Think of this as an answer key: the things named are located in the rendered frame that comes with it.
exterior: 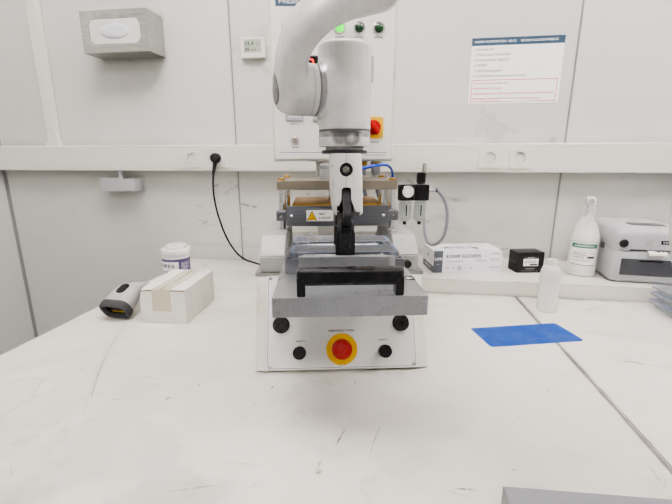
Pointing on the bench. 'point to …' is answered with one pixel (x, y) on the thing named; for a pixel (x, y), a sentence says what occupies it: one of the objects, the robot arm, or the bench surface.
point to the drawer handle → (387, 275)
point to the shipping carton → (177, 296)
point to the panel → (358, 337)
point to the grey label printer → (634, 250)
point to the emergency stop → (341, 349)
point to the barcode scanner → (122, 300)
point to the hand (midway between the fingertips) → (343, 241)
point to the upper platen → (329, 201)
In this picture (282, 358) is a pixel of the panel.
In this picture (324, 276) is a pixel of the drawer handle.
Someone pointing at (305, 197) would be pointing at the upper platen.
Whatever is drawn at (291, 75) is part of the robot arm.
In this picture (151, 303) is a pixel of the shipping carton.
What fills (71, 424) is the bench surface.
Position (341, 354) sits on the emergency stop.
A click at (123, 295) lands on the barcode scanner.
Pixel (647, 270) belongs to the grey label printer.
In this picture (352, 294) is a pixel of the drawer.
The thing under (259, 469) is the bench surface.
